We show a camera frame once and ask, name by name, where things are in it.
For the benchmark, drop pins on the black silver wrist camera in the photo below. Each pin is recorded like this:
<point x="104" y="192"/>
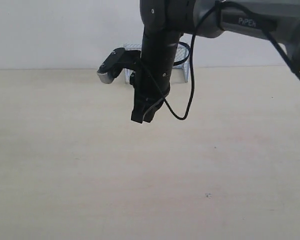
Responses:
<point x="119" y="59"/>

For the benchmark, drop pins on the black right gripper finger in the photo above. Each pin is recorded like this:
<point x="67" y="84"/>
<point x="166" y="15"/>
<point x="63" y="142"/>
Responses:
<point x="139" y="108"/>
<point x="151" y="111"/>

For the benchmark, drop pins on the light blue mini soccer goal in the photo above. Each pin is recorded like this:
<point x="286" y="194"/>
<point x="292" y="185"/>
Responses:
<point x="181" y="61"/>

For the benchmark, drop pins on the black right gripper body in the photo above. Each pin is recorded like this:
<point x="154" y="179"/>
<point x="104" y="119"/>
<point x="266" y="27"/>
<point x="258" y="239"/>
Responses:
<point x="158" y="52"/>

